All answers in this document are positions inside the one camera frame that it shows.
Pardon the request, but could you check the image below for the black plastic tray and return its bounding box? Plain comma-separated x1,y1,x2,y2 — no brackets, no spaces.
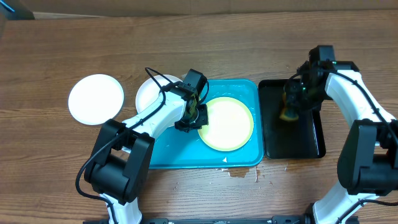
258,79,326,159

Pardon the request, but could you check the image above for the green yellow sponge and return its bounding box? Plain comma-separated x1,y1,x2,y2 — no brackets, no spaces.
279,93,299,122

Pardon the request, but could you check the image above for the yellow-green plate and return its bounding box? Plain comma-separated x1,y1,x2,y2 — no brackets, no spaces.
198,97,254,152

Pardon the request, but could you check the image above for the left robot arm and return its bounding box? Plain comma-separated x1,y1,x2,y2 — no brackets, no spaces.
75,91,208,223

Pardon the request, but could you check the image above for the white plate with stain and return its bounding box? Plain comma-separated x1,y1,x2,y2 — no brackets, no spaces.
68,74,124,125

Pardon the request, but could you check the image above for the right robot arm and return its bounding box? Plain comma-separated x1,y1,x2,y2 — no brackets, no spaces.
279,60,397,223

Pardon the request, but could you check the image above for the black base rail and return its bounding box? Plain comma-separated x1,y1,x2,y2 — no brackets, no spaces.
82,215,361,224

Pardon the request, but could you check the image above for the teal plastic tray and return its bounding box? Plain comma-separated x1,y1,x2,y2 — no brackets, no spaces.
149,79,264,169

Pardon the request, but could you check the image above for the dark object top-left corner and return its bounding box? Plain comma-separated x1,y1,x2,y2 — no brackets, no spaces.
0,0,35,21

